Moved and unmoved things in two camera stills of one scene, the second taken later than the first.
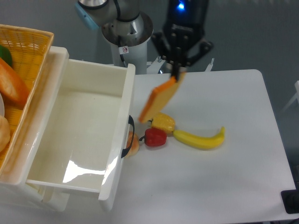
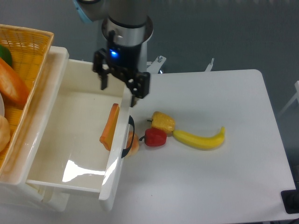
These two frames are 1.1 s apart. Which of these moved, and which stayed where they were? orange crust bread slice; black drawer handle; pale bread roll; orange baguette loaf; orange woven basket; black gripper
Moved: orange crust bread slice; black gripper
Stayed: orange baguette loaf; black drawer handle; pale bread roll; orange woven basket
